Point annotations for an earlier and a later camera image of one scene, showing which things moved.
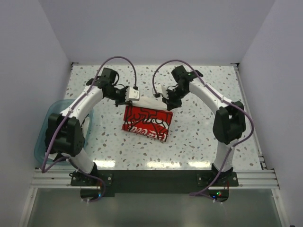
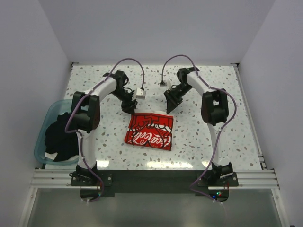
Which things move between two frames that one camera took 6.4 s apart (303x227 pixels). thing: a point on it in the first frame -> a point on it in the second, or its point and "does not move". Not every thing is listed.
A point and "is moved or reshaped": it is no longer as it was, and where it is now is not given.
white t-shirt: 149,117 is moved or reshaped
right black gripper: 171,103 does not move
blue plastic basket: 43,157 does not move
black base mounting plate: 93,184 does not move
